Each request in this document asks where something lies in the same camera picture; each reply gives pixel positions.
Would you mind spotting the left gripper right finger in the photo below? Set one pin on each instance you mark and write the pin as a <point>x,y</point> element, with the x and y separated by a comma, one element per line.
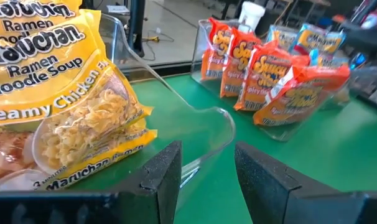
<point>263,186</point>

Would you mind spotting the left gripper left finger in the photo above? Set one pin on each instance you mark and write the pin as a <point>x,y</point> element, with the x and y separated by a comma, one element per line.
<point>157,186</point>

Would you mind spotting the yellow Maruchan noodle pack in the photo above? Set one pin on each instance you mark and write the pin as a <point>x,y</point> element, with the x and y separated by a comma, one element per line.
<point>98,165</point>
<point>26,18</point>
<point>51,77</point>

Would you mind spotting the red Maruchan noodle pack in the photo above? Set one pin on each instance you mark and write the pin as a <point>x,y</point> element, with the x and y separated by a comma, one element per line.
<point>215,53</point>
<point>297,99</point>
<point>238,68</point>
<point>263,81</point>

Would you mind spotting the blue-edged Maruchan noodle pack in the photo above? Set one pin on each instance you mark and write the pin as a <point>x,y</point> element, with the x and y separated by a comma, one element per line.
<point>330,59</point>
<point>282,37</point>

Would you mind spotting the pink yellow snack bag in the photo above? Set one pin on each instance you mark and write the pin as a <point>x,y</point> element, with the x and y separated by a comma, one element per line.
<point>319,40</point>

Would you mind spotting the clear plastic bin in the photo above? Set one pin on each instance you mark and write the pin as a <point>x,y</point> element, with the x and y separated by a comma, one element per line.
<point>198,46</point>
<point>372,77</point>
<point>191,124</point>

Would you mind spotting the black side desk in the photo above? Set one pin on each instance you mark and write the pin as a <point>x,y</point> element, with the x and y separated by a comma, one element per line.
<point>365,34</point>

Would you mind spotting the red and white object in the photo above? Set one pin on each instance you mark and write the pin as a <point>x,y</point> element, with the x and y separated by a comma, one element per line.
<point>375,14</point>

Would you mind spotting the black vertical post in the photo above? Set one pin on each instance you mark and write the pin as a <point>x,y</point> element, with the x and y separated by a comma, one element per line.
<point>137,28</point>

